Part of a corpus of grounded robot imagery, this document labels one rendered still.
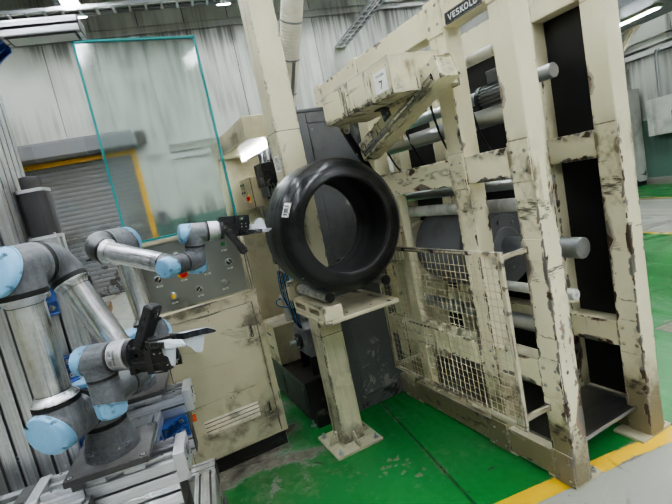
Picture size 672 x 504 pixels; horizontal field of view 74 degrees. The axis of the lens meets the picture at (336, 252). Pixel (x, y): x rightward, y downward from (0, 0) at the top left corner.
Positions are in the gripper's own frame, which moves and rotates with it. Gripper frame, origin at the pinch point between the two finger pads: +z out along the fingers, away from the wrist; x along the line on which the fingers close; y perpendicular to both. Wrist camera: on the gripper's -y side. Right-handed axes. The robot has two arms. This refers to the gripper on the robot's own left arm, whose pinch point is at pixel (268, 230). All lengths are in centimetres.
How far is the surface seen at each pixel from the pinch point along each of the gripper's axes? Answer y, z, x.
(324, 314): -36.7, 16.9, -10.4
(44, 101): 294, -169, 966
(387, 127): 40, 57, -8
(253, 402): -93, -2, 55
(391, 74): 54, 42, -35
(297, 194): 13.3, 9.7, -11.3
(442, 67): 54, 58, -45
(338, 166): 23.5, 28.7, -11.7
